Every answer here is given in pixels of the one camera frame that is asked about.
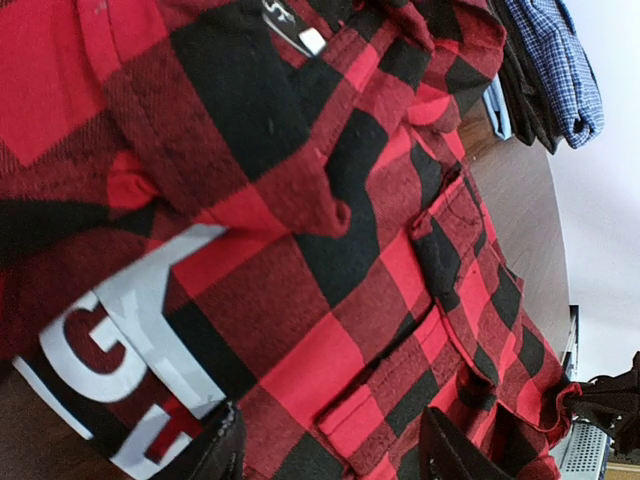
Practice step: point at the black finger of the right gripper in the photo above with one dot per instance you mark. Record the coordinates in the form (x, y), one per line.
(611, 403)

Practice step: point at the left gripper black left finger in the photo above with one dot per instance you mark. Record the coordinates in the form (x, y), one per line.
(218, 452)

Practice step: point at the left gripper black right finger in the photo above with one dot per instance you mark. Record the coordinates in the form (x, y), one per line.
(446, 453)

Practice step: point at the red black plaid shirt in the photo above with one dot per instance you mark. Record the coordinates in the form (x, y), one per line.
(266, 203)

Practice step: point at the black folded shirt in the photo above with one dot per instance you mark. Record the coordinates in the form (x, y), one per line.
(529, 109)

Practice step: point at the light blue folded shirt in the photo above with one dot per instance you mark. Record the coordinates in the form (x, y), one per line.
(497, 110)

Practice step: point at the blue checked folded shirt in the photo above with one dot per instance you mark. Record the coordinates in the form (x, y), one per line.
(550, 38)

